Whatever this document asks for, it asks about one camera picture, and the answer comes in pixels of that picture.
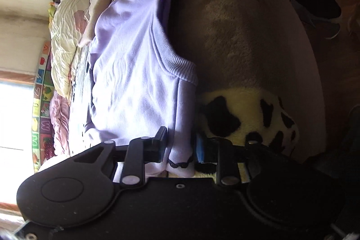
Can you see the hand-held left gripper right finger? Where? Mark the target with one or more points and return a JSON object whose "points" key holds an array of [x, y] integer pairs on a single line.
{"points": [[200, 150]]}

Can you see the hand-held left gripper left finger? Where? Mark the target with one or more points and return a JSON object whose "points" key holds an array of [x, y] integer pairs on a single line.
{"points": [[161, 145]]}

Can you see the lavender sweatshirt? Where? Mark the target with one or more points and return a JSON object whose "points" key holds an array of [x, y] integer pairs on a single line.
{"points": [[132, 60]]}

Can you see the tan folded blanket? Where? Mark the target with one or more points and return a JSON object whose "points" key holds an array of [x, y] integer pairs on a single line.
{"points": [[98, 3]]}

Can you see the grey-brown plush blanket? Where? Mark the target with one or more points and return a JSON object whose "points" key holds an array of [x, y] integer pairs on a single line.
{"points": [[239, 32]]}

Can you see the yellow plush toy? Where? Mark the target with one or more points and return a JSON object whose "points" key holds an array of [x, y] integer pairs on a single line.
{"points": [[52, 10]]}

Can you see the pink quilt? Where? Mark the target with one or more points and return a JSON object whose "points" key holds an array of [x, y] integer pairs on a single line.
{"points": [[59, 122]]}

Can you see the beige floral quilt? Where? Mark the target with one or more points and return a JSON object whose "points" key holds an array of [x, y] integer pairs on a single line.
{"points": [[64, 40]]}

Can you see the colourful alphabet foam mat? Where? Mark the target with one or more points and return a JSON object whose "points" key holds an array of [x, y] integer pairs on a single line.
{"points": [[42, 116]]}

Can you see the wooden-framed window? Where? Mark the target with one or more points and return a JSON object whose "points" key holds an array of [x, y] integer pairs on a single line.
{"points": [[14, 116]]}

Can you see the person's dark shoe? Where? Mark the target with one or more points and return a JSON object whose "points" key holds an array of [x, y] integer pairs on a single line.
{"points": [[332, 27]]}

